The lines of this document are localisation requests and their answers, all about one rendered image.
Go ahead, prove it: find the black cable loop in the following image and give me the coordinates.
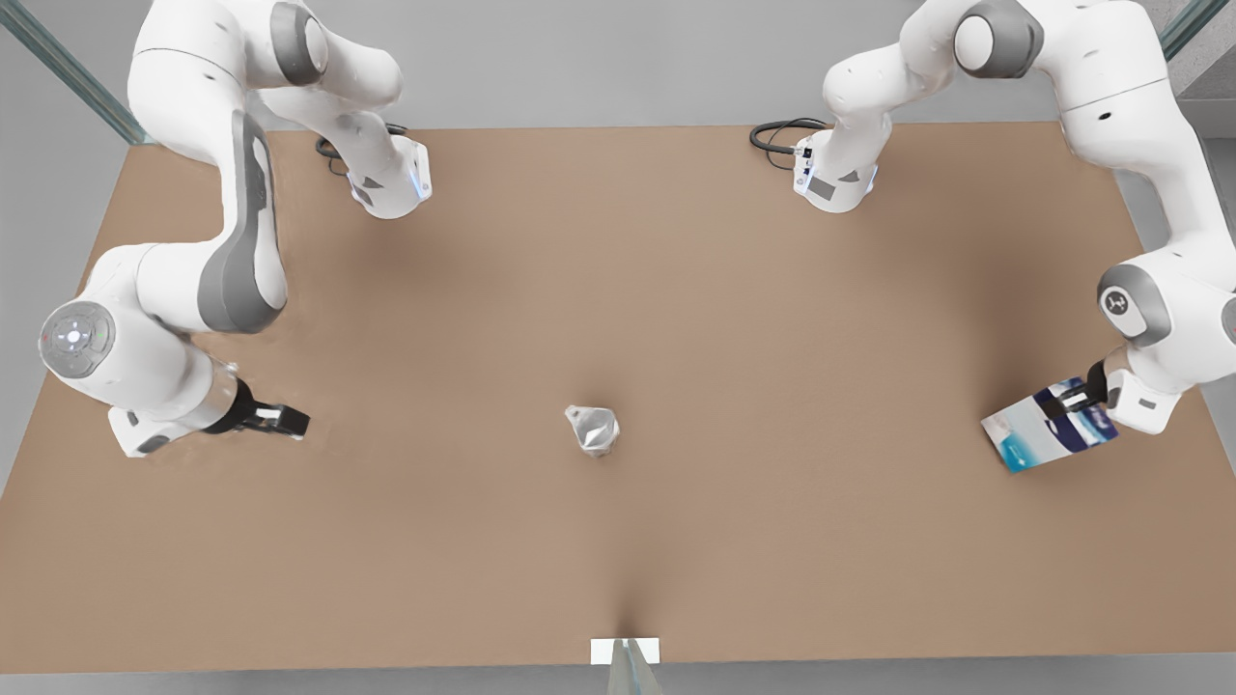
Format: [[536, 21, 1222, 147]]
[[315, 123, 409, 179], [749, 118, 831, 172]]

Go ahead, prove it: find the blue and white box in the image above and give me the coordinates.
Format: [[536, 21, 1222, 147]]
[[981, 376, 1119, 475]]

